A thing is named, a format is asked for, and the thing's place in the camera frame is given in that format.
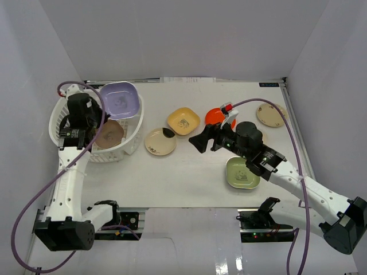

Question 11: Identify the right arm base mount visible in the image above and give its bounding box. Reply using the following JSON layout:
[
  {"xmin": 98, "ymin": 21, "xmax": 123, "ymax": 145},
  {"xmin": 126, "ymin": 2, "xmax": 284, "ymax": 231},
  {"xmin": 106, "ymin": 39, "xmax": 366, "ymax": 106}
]
[{"xmin": 236, "ymin": 197, "xmax": 295, "ymax": 243}]

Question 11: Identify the purple square panda plate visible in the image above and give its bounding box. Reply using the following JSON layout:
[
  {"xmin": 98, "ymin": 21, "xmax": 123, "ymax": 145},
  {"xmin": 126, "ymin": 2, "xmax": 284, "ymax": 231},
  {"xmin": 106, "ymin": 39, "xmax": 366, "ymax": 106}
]
[{"xmin": 100, "ymin": 81, "xmax": 140, "ymax": 120}]

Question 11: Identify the yellow square panda plate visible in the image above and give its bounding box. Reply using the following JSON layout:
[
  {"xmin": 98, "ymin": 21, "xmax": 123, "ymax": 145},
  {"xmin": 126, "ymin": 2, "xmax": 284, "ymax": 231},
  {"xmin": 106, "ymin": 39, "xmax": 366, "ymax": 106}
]
[{"xmin": 167, "ymin": 107, "xmax": 201, "ymax": 136}]

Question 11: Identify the white plastic basket bin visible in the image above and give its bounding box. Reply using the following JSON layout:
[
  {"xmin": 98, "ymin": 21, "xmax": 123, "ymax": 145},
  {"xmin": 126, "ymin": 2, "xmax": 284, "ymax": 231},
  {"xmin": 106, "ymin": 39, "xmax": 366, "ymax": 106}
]
[{"xmin": 48, "ymin": 96, "xmax": 145, "ymax": 163}]

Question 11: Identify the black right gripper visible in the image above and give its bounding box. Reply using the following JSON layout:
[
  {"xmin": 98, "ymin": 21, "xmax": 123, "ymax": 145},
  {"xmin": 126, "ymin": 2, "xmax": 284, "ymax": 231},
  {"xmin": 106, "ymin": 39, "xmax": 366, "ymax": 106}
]
[{"xmin": 189, "ymin": 117, "xmax": 250, "ymax": 160}]

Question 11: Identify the green square panda plate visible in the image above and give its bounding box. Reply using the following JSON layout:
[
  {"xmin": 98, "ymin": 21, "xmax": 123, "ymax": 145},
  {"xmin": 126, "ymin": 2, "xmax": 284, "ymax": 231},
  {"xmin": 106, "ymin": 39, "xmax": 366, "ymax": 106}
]
[{"xmin": 225, "ymin": 156, "xmax": 260, "ymax": 189}]

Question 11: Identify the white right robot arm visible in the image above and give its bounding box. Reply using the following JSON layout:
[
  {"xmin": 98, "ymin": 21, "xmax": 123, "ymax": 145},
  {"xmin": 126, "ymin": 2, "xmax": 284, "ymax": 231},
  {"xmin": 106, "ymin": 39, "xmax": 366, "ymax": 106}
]
[{"xmin": 189, "ymin": 121, "xmax": 366, "ymax": 255}]

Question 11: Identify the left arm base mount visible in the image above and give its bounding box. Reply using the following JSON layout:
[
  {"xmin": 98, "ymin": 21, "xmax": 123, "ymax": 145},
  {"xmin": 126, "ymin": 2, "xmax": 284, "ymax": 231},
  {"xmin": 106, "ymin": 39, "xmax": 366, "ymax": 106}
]
[{"xmin": 95, "ymin": 211, "xmax": 145, "ymax": 241}]

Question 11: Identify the orange round plate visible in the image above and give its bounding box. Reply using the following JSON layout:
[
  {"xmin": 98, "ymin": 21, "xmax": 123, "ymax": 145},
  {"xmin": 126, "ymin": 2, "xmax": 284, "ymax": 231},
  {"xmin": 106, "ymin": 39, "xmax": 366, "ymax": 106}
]
[{"xmin": 205, "ymin": 108, "xmax": 236, "ymax": 129}]

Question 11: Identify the cream square panda plate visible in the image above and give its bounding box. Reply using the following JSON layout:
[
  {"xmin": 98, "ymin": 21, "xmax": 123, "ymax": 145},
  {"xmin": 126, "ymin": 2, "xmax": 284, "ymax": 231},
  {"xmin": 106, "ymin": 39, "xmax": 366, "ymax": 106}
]
[{"xmin": 261, "ymin": 131, "xmax": 268, "ymax": 144}]

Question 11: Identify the cream round flower plate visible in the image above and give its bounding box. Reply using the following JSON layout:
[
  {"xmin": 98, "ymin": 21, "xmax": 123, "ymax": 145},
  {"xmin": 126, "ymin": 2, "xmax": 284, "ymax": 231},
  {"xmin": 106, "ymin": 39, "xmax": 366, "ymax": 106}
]
[{"xmin": 145, "ymin": 127, "xmax": 177, "ymax": 156}]

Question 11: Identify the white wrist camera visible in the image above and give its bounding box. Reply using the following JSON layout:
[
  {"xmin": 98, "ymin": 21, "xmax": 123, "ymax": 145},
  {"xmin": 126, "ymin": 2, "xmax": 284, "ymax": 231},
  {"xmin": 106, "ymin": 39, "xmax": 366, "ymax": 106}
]
[
  {"xmin": 220, "ymin": 102, "xmax": 239, "ymax": 128},
  {"xmin": 58, "ymin": 84, "xmax": 80, "ymax": 99}
]

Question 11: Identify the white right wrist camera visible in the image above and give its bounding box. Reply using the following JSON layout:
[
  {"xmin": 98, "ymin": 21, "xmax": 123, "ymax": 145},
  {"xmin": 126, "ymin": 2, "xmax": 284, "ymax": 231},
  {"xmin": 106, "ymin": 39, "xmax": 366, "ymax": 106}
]
[{"xmin": 220, "ymin": 102, "xmax": 239, "ymax": 128}]

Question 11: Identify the brown square panda plate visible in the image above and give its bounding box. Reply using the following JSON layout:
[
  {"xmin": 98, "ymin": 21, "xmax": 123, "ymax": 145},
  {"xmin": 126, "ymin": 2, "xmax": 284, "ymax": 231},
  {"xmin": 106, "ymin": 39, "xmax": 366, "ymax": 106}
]
[{"xmin": 95, "ymin": 120, "xmax": 124, "ymax": 149}]

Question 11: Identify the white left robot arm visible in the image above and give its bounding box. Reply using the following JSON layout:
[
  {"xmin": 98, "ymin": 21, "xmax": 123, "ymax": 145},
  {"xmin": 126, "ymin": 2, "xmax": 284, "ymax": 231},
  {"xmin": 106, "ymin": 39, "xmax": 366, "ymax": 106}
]
[{"xmin": 34, "ymin": 92, "xmax": 121, "ymax": 252}]

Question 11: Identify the cream round plate far right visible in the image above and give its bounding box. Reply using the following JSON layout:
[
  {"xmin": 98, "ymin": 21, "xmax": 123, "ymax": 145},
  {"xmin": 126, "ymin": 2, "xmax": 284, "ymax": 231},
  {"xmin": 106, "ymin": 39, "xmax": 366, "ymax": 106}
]
[{"xmin": 256, "ymin": 103, "xmax": 285, "ymax": 128}]

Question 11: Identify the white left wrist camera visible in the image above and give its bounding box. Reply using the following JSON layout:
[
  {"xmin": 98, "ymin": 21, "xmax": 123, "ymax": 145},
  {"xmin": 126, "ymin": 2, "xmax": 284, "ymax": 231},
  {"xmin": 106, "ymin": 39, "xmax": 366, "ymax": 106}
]
[{"xmin": 58, "ymin": 84, "xmax": 80, "ymax": 99}]

